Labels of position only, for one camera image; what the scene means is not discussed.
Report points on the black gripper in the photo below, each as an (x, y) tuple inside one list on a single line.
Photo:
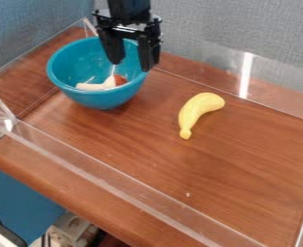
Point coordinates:
[(126, 20)]

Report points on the blue plastic bowl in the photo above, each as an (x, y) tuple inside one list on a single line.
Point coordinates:
[(80, 62)]

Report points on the yellow toy banana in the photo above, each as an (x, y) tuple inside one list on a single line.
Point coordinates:
[(200, 104)]

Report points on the white object under table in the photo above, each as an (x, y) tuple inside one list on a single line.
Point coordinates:
[(70, 231)]

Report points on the white and brown toy mushroom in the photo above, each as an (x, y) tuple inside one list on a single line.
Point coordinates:
[(113, 81)]

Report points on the clear acrylic barrier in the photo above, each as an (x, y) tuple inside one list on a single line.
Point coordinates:
[(224, 189)]

